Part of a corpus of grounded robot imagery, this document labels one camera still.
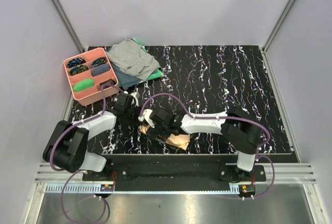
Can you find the white slotted cable duct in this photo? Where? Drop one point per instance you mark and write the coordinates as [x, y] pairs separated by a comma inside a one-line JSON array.
[[145, 189]]

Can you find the pink compartment tray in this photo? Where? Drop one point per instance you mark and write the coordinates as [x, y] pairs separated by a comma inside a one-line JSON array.
[[94, 93]]

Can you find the aluminium frame rail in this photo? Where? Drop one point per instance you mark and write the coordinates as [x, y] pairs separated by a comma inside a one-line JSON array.
[[285, 173]]

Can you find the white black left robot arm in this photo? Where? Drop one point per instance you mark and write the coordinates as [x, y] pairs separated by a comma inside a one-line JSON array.
[[67, 147]]

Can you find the right aluminium frame post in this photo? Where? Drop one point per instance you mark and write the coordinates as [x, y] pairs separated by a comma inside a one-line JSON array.
[[284, 14]]

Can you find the grey item in tray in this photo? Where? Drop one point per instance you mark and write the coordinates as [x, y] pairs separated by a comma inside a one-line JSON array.
[[100, 69]]

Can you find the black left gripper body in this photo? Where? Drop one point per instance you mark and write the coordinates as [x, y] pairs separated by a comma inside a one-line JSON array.
[[133, 114]]

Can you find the black marbled table mat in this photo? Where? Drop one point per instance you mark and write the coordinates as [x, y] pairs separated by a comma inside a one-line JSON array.
[[207, 79]]

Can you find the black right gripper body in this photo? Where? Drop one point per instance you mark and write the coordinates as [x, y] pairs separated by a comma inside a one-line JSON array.
[[162, 130]]

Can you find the dark brown item in tray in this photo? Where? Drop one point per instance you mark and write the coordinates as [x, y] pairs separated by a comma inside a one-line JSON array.
[[108, 84]]

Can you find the green folded cloth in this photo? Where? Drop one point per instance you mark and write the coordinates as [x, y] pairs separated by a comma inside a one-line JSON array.
[[157, 73]]

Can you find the aluminium frame post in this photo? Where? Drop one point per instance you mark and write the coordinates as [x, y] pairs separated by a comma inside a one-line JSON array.
[[68, 26], [284, 14]]

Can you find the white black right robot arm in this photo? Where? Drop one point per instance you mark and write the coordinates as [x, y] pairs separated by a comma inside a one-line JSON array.
[[238, 127]]

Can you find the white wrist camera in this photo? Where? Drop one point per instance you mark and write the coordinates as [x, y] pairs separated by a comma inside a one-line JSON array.
[[136, 97], [145, 118]]

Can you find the blue grey folded cloth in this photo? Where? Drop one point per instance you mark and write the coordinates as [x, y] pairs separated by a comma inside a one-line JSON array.
[[125, 81]]

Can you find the peach satin napkin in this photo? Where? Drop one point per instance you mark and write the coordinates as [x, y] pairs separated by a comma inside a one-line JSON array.
[[180, 141]]

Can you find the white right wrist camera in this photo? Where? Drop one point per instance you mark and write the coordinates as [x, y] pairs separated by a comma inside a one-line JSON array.
[[145, 118]]

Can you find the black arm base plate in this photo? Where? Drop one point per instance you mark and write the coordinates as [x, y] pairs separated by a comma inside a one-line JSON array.
[[177, 171]]

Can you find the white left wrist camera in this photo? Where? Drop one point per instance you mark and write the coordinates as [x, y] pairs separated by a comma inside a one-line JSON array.
[[136, 97]]

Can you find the green item in tray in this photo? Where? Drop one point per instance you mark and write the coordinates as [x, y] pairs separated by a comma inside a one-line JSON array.
[[83, 85]]

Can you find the left aluminium frame post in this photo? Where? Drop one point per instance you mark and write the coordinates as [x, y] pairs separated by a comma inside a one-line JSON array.
[[68, 26]]

